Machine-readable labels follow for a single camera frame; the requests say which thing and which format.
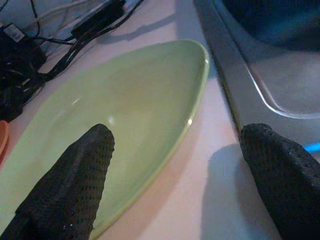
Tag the black electronic device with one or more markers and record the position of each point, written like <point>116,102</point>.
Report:
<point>15,62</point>

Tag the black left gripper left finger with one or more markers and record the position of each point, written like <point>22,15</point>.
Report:
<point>67,190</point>

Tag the orange dish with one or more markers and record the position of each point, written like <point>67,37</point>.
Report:
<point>3,140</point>

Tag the stainless steel sink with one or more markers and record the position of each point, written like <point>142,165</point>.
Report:
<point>287,82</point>

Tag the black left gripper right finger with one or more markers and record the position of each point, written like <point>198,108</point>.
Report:
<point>287,185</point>

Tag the light green plate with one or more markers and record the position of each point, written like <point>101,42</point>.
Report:
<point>130,95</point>

